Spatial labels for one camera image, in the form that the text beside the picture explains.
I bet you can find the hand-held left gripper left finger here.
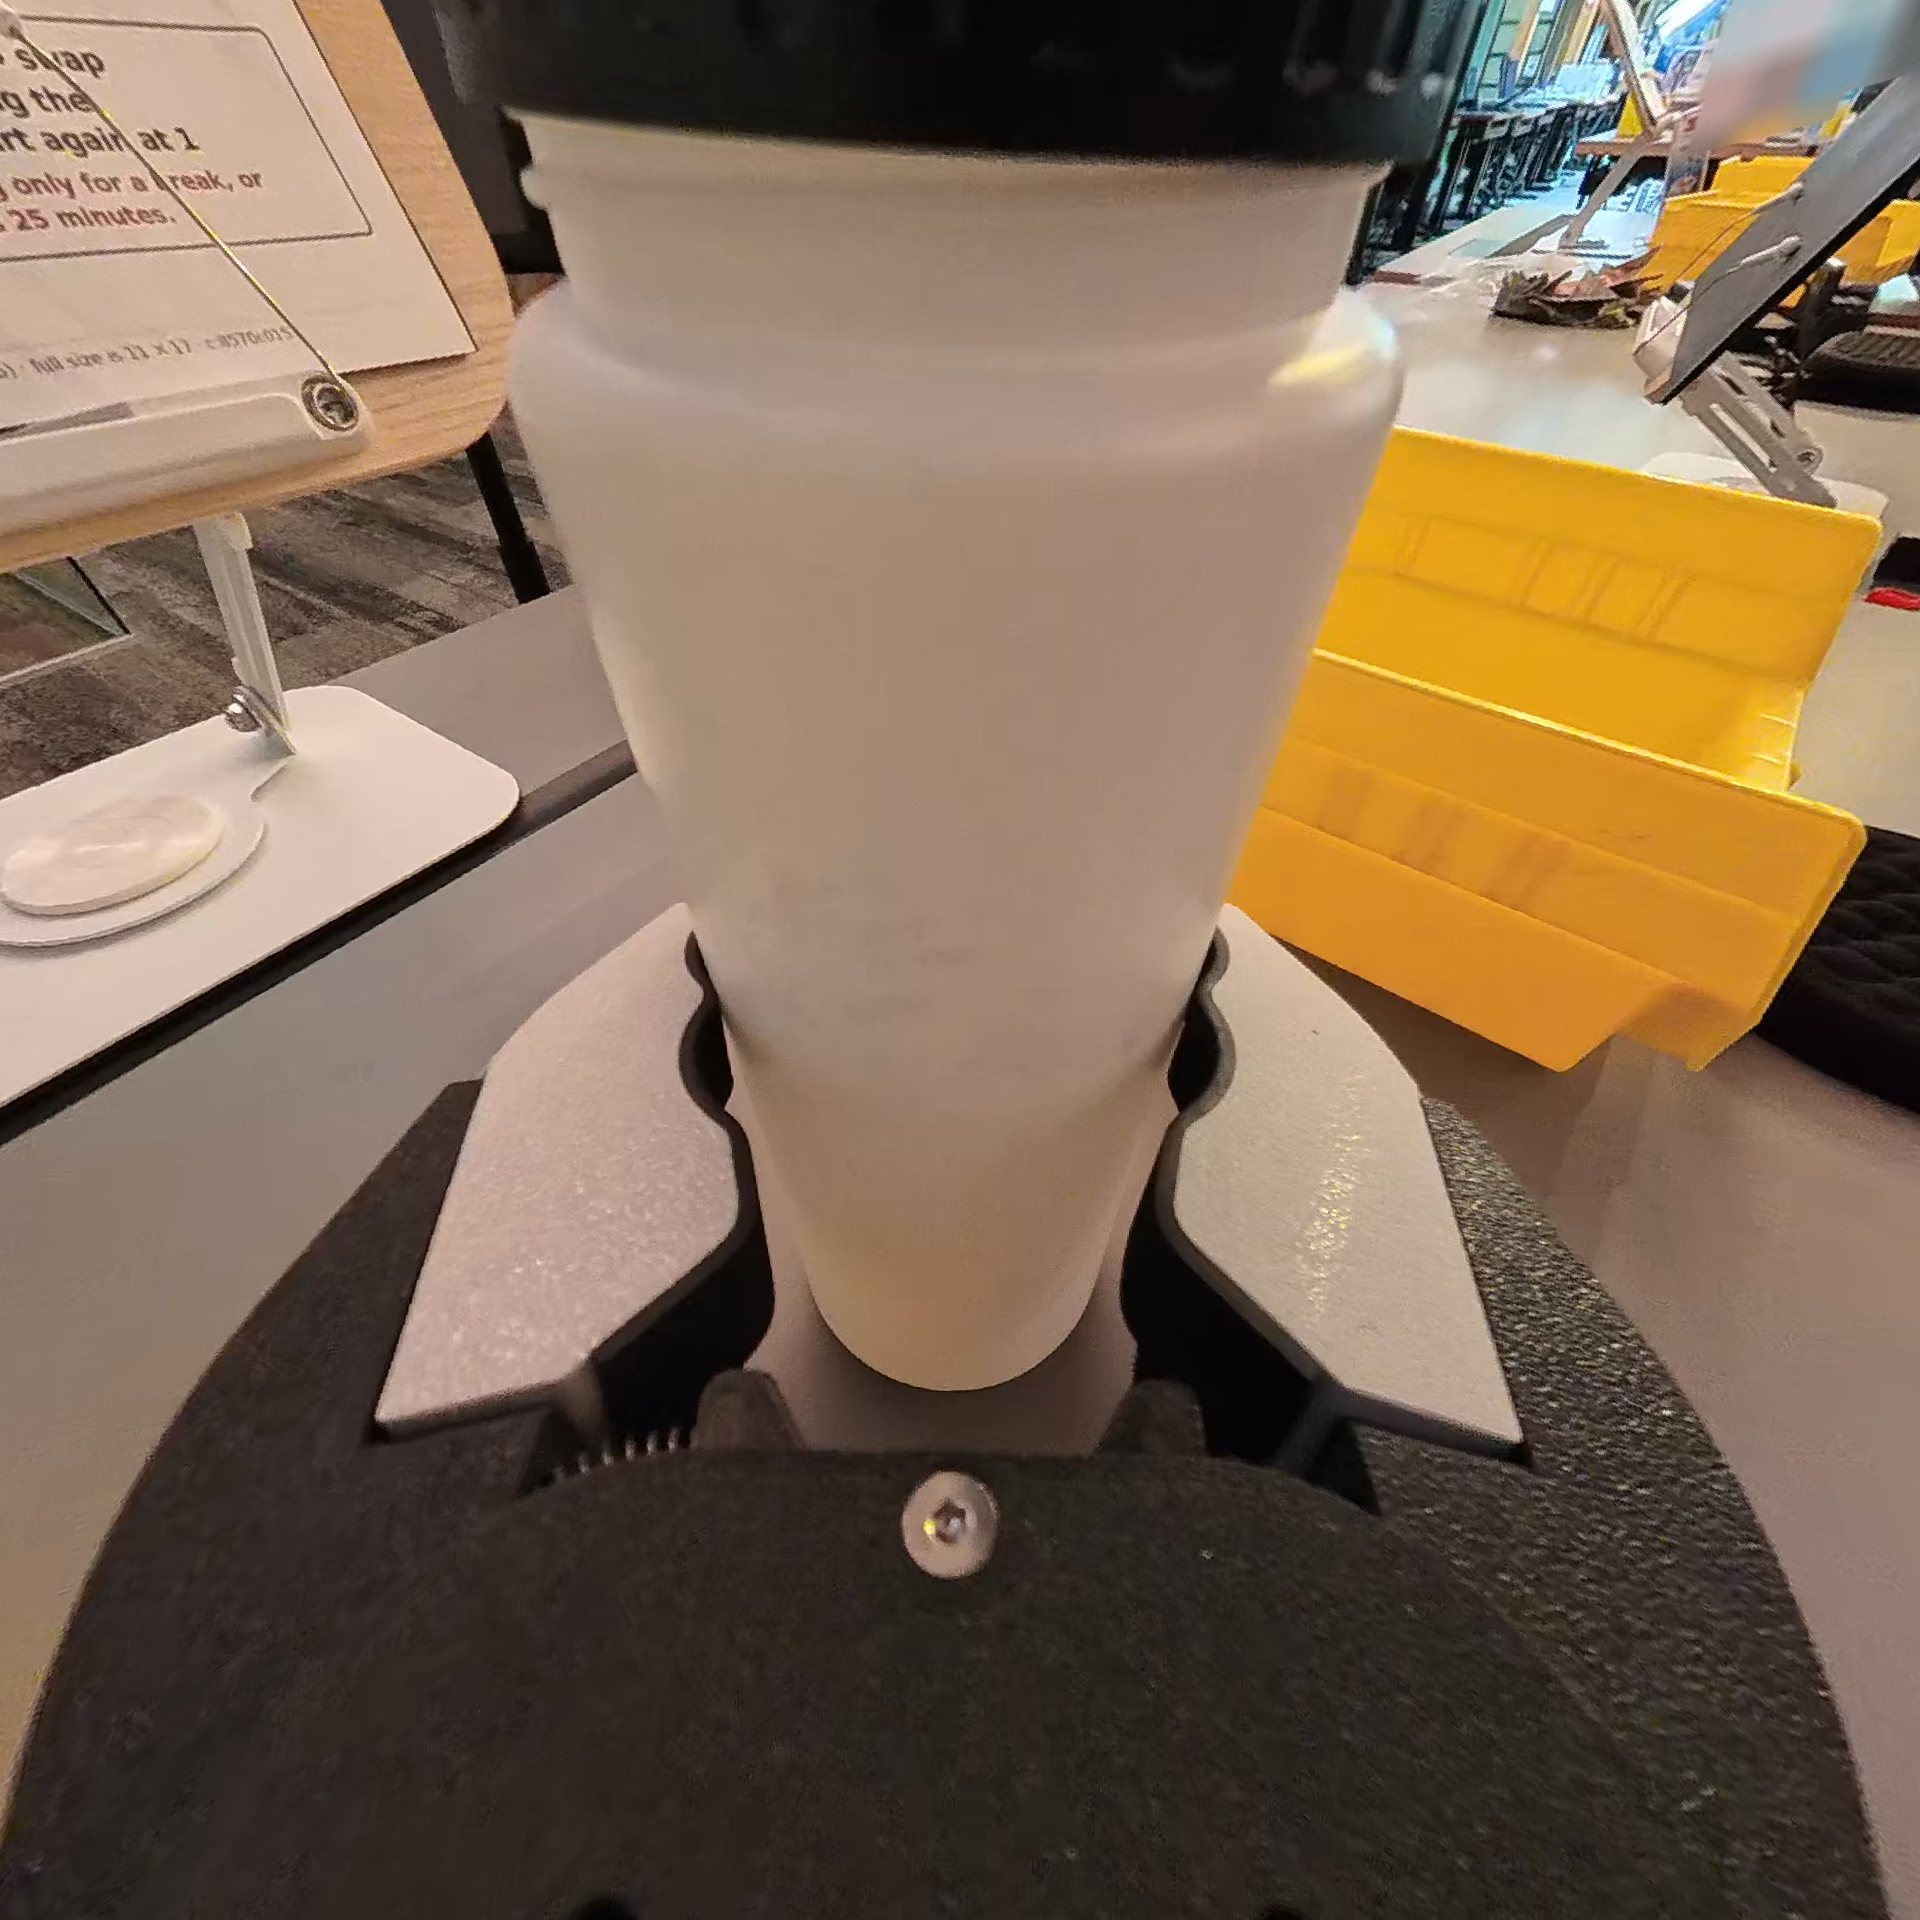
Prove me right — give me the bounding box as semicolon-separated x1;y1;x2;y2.
368;907;773;1447

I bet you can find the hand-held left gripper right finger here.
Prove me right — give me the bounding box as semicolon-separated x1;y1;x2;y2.
1126;905;1531;1464

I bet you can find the yellow plastic bin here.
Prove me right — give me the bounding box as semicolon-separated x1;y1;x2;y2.
1651;151;1920;295
1230;423;1885;1075

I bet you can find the white plastic bottle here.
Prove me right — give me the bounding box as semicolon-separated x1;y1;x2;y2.
512;111;1405;1389

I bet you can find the black bottle lid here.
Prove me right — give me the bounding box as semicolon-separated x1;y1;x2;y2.
486;0;1450;162

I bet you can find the black mesh wrist pad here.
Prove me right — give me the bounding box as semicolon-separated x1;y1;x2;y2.
1756;824;1920;1117
1802;331;1920;405

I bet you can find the brown crumpled debris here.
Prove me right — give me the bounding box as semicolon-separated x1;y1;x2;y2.
1492;263;1661;327

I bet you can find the printed instruction sheet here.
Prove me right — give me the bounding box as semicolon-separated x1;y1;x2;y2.
0;0;480;395

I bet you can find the tilted panel stand white base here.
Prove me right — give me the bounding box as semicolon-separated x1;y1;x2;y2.
1631;75;1920;528

